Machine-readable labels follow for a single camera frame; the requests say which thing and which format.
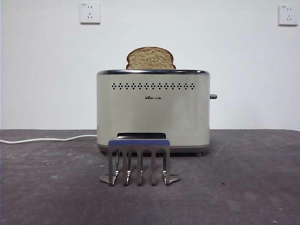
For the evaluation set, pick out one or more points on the beige metal toaster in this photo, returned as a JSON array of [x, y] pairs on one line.
[[152, 112]]

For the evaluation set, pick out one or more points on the white wall socket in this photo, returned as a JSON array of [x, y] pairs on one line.
[[90, 13], [288, 15]]

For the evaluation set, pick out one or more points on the brown bread slice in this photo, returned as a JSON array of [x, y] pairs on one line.
[[151, 58]]

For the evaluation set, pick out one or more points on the steel toast rack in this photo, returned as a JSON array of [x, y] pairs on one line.
[[138, 145]]

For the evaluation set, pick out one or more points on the grey toaster lever knob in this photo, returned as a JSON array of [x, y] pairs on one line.
[[213, 96]]

